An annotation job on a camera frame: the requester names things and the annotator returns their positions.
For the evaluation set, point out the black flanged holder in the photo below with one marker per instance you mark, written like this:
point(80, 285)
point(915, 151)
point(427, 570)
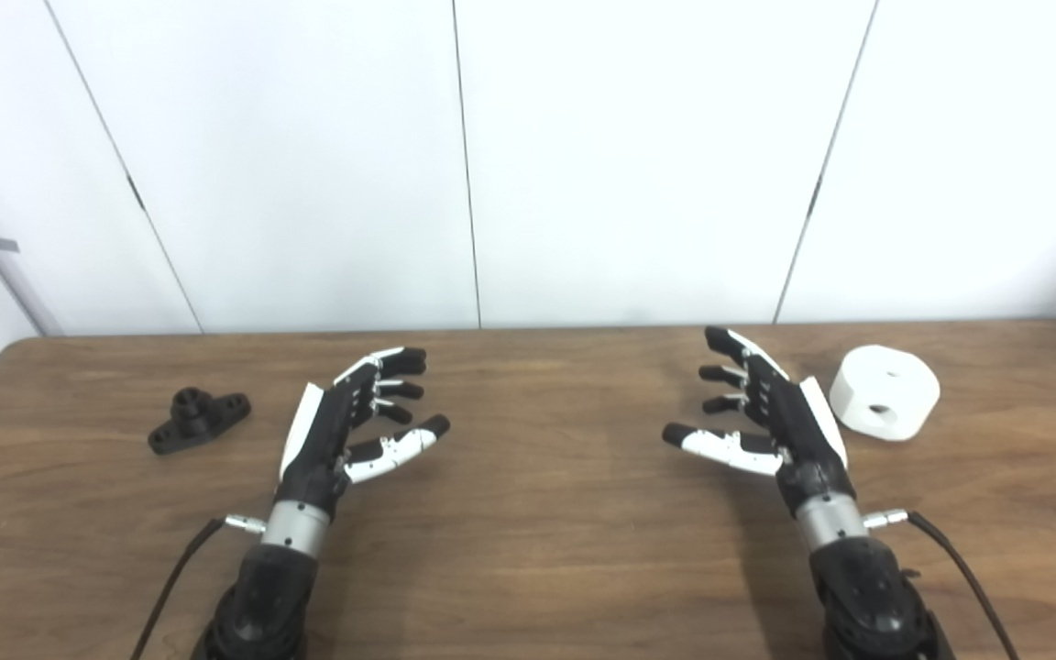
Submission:
point(193, 420)

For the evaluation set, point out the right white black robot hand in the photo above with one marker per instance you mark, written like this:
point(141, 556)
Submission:
point(812, 449)

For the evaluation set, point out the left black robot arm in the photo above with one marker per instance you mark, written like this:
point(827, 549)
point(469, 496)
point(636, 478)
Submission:
point(258, 596)

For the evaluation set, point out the round white plastic piece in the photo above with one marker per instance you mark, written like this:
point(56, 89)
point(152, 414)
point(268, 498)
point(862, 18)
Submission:
point(853, 394)

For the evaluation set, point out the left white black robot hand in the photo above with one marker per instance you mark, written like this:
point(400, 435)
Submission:
point(313, 458)

